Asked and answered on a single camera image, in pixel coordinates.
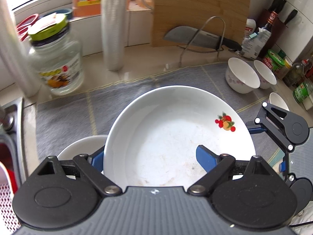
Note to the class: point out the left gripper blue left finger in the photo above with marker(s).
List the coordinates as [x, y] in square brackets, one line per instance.
[96, 159]

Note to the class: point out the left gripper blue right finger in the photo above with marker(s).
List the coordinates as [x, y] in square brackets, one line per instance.
[206, 158]

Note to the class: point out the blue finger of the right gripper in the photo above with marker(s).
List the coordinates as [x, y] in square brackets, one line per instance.
[254, 128]
[282, 166]

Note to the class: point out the plain white bowl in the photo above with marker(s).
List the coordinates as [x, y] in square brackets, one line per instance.
[87, 145]

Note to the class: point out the white bowl with floral print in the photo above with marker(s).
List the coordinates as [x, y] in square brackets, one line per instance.
[241, 77]

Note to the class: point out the white plate with fruit print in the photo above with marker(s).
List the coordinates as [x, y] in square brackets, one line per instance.
[153, 141]

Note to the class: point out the teal cloth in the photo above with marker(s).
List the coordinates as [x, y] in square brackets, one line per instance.
[276, 159]

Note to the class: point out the small white bowl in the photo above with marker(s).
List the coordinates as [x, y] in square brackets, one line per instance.
[277, 100]

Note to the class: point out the grey checked dish mat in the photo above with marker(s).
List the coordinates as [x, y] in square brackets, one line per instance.
[65, 120]

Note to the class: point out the green lidded sauce tub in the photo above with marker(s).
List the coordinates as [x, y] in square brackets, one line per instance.
[273, 61]

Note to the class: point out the white paper seasoning bag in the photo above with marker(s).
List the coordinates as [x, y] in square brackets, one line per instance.
[252, 45]

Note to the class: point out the stainless steel sink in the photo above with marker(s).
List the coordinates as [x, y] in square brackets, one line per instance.
[12, 138]

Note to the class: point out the red white colander basket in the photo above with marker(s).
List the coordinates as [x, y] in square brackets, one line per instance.
[9, 221]

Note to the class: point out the white salt bag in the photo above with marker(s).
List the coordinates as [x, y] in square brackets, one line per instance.
[250, 27]

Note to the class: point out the glass jar with green lid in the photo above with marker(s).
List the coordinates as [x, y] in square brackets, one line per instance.
[55, 54]

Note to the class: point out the dark soy sauce bottle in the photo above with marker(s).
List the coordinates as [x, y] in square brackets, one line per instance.
[268, 25]

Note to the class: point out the bamboo cutting board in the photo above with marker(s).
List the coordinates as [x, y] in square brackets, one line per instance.
[168, 14]

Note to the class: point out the red rimmed container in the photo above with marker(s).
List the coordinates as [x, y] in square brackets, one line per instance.
[23, 27]

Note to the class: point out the clear plastic wrap roll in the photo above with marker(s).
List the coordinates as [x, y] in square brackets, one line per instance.
[113, 18]

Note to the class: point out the steel wire rack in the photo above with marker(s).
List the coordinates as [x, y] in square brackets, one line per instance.
[206, 39]

